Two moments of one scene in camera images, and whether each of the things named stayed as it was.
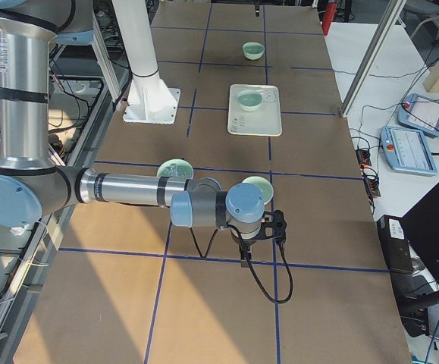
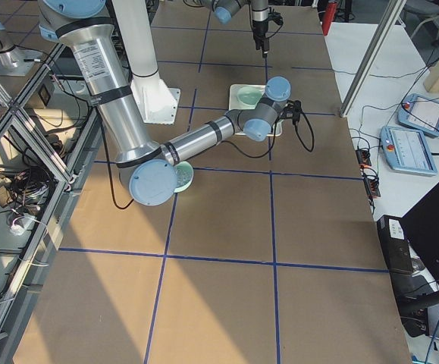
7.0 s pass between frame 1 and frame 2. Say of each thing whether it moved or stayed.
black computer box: stayed
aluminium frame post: stayed
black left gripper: moved
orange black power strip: stayed
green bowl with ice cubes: stayed
